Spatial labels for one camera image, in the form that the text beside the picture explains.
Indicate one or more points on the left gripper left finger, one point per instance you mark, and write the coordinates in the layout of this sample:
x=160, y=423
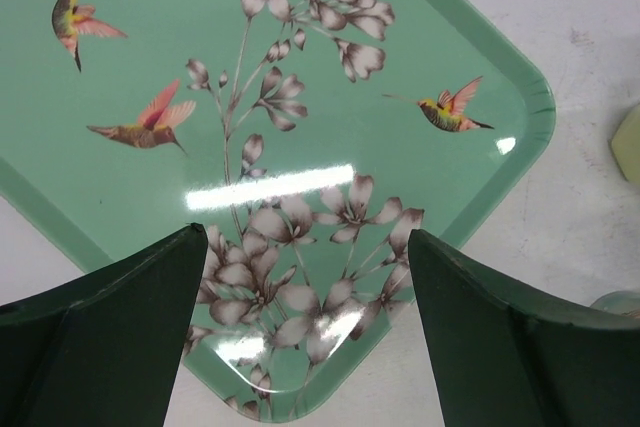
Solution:
x=103, y=349

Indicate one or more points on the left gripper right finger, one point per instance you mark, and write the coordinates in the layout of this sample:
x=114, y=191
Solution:
x=504, y=353

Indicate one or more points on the beige tall mug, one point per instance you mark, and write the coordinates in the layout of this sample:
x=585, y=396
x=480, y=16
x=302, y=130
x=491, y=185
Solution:
x=625, y=303

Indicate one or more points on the light green faceted mug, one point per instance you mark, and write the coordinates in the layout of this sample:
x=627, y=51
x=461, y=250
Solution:
x=625, y=146

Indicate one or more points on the green floral serving tray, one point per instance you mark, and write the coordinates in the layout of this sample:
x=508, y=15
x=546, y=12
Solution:
x=309, y=138

